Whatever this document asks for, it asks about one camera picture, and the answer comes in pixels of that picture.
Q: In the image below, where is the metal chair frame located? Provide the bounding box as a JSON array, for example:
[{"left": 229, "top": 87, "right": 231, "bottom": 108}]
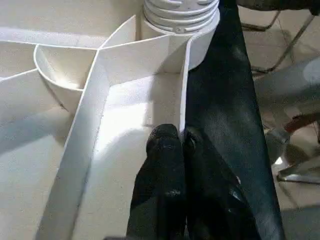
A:
[{"left": 237, "top": 0, "right": 320, "bottom": 76}]

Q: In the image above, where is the grey metal stand base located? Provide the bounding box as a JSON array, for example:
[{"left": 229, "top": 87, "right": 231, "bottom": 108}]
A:
[{"left": 264, "top": 127, "right": 320, "bottom": 185}]

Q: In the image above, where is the white plastic table leg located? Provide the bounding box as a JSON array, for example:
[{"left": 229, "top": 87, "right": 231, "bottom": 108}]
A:
[{"left": 142, "top": 0, "right": 220, "bottom": 35}]

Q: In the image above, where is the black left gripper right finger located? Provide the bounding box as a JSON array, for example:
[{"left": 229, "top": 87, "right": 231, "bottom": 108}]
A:
[{"left": 184, "top": 128, "right": 261, "bottom": 240}]

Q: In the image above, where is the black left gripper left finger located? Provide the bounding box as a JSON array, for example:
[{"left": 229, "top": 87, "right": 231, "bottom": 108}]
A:
[{"left": 126, "top": 125, "right": 187, "bottom": 240}]

